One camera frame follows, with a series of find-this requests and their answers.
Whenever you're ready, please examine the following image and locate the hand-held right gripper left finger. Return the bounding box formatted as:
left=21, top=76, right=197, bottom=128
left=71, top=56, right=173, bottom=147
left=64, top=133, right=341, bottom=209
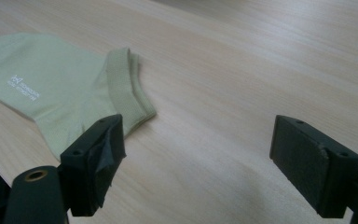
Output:
left=59, top=113, right=127, bottom=217

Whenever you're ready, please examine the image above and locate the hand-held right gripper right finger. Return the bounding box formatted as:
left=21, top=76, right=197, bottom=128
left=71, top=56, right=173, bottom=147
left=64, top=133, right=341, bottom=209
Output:
left=268, top=114, right=358, bottom=219

